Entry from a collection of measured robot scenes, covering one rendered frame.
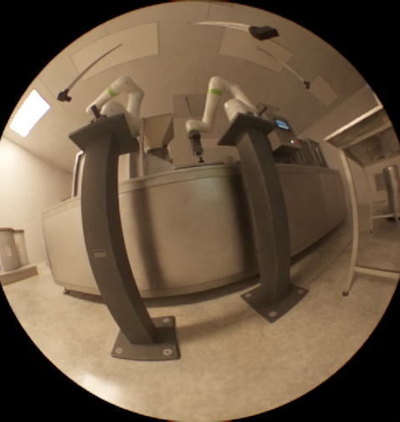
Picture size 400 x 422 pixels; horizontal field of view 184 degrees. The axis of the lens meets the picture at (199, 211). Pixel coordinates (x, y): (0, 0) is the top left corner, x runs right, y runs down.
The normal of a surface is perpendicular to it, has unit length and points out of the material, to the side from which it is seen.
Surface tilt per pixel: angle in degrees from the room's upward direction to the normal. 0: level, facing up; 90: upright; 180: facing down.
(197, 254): 90
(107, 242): 90
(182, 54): 180
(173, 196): 90
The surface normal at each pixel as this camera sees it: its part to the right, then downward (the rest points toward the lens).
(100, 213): 0.23, -0.10
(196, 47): 0.18, 0.98
